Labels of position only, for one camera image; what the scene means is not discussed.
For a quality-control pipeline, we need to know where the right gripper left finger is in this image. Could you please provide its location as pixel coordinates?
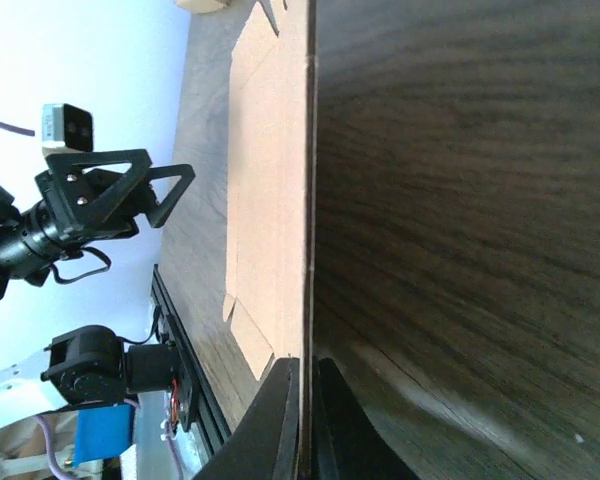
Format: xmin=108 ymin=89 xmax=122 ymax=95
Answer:
xmin=196 ymin=358 xmax=299 ymax=480

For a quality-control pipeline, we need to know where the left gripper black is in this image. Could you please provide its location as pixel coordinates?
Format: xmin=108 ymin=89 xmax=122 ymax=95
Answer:
xmin=35 ymin=149 xmax=195 ymax=240

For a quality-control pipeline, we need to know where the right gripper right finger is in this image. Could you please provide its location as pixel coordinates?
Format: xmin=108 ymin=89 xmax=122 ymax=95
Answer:
xmin=311 ymin=358 xmax=418 ymax=480

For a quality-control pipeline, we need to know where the cardboard box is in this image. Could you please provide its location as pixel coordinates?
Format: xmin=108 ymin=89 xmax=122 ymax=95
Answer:
xmin=223 ymin=1 xmax=316 ymax=479

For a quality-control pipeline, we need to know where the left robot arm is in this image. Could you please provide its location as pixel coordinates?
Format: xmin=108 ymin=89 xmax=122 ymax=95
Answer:
xmin=0 ymin=149 xmax=195 ymax=429

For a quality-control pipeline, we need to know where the stack of flat cardboard sheets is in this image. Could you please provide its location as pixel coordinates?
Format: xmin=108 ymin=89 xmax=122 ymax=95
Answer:
xmin=174 ymin=0 xmax=231 ymax=15

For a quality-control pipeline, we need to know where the black aluminium frame rail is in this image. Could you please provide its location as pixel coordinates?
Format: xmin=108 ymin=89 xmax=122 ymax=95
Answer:
xmin=151 ymin=264 xmax=231 ymax=457

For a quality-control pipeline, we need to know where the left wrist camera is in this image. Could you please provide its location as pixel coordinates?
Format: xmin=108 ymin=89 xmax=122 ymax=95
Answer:
xmin=41 ymin=103 xmax=94 ymax=152

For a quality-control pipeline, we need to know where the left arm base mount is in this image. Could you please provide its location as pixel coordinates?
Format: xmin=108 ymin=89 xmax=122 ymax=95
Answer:
xmin=124 ymin=315 xmax=201 ymax=432

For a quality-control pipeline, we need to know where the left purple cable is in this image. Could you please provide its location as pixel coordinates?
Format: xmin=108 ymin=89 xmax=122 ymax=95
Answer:
xmin=0 ymin=114 xmax=35 ymax=137

